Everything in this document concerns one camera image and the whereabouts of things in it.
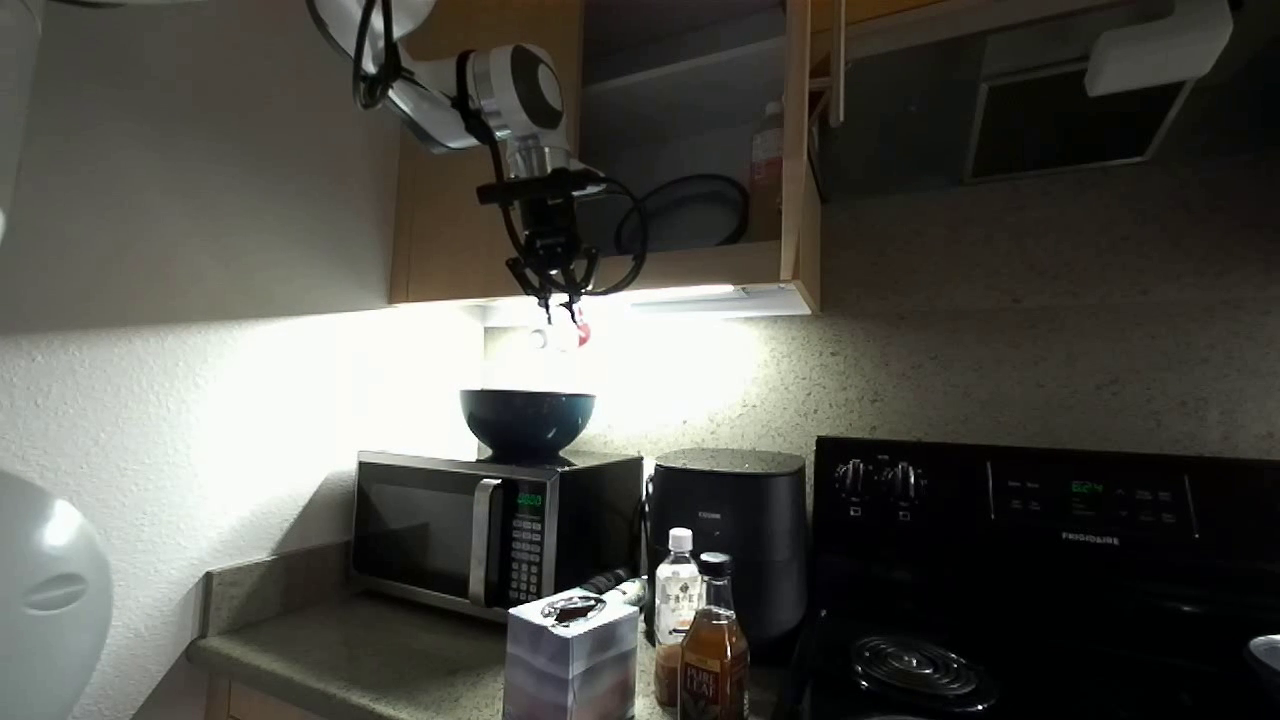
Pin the range hood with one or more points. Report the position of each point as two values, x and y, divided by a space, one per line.
1015 88

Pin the wooden top cabinet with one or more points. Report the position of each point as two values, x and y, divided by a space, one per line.
687 85

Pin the dark blue bowl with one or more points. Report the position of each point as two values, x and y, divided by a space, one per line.
522 422

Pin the silver tissue box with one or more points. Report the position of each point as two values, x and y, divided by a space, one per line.
571 659

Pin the amber glass sauce bottle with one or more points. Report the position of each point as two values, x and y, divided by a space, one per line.
714 654

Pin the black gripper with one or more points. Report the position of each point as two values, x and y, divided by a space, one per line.
540 226

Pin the black air fryer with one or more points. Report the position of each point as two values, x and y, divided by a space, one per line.
752 508

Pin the stainless steel microwave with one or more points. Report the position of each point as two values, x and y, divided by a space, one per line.
483 538

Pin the clear water bottle white cap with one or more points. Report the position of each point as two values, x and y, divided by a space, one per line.
678 588

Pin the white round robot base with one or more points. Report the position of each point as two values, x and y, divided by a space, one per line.
53 601

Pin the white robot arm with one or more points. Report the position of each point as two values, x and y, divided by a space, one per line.
478 94

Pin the black electric stove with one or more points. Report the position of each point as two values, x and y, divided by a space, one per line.
977 582

